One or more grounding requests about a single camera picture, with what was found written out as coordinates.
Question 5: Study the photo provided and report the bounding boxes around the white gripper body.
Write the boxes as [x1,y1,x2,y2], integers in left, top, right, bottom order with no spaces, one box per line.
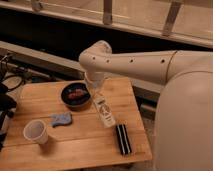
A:
[84,72,105,89]

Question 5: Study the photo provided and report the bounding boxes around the white labelled bottle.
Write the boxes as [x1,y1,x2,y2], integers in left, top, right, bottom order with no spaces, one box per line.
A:
[93,93,116,128]

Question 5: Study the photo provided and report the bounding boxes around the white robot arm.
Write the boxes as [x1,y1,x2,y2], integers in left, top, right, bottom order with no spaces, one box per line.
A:
[79,41,213,171]

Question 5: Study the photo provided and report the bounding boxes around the red food in bowl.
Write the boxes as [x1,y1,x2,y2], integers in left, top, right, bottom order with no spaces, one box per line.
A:
[68,91,85,99]

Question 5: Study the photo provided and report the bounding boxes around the black bowl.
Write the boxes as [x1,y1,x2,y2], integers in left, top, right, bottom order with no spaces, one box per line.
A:
[61,82,91,107]

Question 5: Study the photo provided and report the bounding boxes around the blue sponge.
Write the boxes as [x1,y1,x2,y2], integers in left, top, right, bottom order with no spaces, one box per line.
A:
[51,112,72,127]

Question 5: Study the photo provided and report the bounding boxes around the black striped rectangular box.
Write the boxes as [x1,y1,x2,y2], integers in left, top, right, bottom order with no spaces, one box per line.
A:
[115,124,132,155]

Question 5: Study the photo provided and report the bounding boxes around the wooden table board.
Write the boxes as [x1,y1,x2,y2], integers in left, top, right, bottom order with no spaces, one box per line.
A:
[0,78,152,171]

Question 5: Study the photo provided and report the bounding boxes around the white paper cup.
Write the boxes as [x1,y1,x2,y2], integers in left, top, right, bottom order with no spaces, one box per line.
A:
[23,119,48,144]

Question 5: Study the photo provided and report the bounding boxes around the black equipment at left edge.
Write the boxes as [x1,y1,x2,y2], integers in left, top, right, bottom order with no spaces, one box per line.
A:
[0,83,17,150]

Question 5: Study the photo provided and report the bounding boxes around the black cables at left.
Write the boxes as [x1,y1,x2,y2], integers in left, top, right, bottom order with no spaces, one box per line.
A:
[0,53,28,93]

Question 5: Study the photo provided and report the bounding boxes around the metal rail frame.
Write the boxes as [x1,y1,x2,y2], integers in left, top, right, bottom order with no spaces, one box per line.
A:
[0,0,213,48]

